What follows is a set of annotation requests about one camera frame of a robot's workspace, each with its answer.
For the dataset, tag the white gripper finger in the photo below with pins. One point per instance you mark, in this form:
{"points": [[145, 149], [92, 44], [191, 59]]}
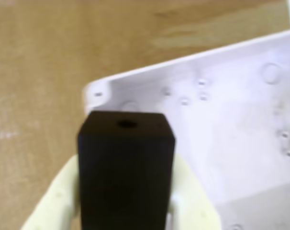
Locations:
{"points": [[56, 198], [192, 206]]}

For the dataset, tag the black rectangular block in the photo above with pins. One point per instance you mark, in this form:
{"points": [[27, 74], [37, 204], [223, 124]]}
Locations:
{"points": [[126, 167]]}

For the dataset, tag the pale lilac plastic box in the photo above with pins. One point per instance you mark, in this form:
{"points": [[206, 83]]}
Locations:
{"points": [[231, 119]]}

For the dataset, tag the brown cardboard sheet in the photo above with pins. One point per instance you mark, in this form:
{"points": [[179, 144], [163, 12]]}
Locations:
{"points": [[39, 60]]}

